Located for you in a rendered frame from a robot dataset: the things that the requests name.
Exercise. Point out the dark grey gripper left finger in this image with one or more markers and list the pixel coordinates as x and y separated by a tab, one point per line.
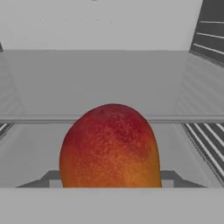
46	180

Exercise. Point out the glass fridge shelf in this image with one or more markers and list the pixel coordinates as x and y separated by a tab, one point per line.
96	84

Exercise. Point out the grey fridge interior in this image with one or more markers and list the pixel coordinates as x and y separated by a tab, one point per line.
116	26

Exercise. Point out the red orange mango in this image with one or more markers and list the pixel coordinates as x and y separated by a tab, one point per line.
110	148

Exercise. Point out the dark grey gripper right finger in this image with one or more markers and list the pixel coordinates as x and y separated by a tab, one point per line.
178	180

